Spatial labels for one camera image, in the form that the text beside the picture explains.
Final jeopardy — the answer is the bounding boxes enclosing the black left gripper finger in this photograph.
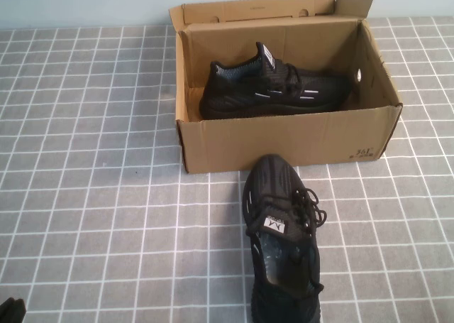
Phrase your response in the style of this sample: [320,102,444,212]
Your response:
[13,297,27,323]
[0,299,15,323]

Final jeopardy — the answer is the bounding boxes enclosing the black sneaker with laces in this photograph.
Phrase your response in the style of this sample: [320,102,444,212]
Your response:
[238,154,329,323]

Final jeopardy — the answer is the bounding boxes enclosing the brown cardboard shoe box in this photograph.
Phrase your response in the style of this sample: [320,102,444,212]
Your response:
[168,0,404,175]

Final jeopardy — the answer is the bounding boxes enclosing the grey checked tablecloth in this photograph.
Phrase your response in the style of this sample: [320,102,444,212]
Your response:
[0,16,454,323]

